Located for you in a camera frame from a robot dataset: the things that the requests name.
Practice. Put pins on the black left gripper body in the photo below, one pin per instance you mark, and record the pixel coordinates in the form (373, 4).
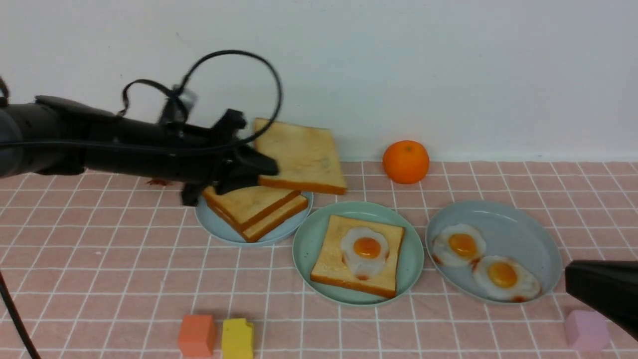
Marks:
(200, 164)

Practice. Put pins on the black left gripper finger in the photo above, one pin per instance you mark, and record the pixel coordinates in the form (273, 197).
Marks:
(241, 168)
(191, 192)

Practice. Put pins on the toast slice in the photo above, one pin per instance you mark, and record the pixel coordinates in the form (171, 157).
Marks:
(329, 268)
(247, 206)
(258, 230)
(307, 158)

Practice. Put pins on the fried egg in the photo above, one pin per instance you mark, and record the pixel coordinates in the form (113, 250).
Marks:
(458, 246)
(364, 252)
(505, 279)

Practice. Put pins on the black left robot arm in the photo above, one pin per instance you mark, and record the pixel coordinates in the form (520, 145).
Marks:
(52, 136)

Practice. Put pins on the red apple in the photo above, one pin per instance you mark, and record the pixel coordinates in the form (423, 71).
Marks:
(160, 182)

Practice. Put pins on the blue bread plate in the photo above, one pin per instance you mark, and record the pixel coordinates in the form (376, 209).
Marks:
(219, 228)

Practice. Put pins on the green centre plate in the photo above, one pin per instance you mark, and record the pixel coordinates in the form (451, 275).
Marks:
(310, 235)

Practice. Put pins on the pink checked tablecloth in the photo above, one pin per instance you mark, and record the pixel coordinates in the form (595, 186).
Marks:
(105, 266)

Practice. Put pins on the orange foam cube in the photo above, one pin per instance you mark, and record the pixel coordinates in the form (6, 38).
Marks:
(197, 336)

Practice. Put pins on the yellow foam cube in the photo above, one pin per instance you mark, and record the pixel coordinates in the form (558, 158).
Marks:
(237, 339)

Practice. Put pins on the orange fruit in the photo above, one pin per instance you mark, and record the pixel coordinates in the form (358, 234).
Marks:
(406, 162)

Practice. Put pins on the grey-blue egg plate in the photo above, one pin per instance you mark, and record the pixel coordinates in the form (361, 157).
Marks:
(508, 232)

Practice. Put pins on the pink foam cube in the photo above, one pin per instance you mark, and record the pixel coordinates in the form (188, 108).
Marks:
(586, 331)

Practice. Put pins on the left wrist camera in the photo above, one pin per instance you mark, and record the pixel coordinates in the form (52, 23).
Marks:
(177, 104)

